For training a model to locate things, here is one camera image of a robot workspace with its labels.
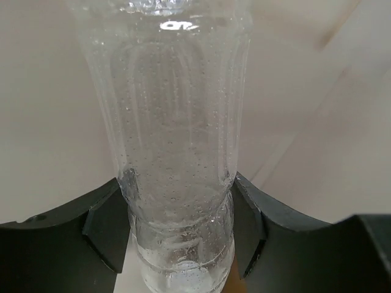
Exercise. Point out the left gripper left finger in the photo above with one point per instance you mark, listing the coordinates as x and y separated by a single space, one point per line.
77 247

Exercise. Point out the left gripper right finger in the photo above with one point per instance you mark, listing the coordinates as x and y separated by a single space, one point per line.
282 250

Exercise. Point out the clear unlabelled plastic bottle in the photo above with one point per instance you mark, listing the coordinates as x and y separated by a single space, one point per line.
169 77

